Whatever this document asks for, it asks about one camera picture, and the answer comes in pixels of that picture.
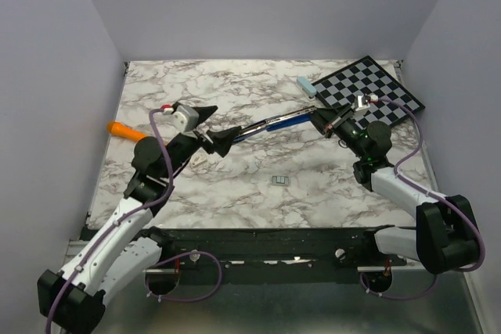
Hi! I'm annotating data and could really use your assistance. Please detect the aluminium rail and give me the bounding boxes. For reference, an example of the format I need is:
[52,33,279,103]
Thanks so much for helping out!
[62,236,478,273]

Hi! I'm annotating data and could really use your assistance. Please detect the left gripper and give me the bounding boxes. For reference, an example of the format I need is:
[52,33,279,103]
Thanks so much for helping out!
[161,106,241,179]

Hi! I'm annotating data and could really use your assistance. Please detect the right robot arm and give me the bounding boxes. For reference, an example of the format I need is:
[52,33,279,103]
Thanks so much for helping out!
[311,105,485,275]

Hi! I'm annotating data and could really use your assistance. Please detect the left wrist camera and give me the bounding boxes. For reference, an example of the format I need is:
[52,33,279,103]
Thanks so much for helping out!
[160,102,199,133]

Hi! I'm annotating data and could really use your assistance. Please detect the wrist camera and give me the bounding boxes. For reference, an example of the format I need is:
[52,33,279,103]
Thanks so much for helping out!
[352,94,379,114]
[160,102,199,133]

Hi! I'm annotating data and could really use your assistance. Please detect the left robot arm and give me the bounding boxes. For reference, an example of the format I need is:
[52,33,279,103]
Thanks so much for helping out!
[37,102,242,333]

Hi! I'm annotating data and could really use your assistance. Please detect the silver staple strips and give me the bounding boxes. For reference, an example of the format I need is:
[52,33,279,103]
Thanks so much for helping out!
[271,175,290,187]

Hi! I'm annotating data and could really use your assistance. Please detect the orange marker pen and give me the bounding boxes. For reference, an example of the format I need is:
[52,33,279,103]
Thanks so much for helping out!
[106,121,147,142]

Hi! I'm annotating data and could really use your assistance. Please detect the black grey checkerboard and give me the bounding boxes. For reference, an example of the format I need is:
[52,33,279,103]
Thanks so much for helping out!
[313,55,426,130]

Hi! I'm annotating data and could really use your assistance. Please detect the white staple box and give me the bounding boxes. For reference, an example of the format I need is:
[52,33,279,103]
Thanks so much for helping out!
[189,152,207,168]

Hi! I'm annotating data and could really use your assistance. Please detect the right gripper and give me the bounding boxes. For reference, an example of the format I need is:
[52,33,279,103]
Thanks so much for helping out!
[304,102,369,160]

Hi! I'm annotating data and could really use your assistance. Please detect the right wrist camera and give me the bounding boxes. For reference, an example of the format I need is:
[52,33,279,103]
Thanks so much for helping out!
[352,94,379,114]

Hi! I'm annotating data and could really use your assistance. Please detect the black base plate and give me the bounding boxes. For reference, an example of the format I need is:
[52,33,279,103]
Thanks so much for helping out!
[80,226,459,286]

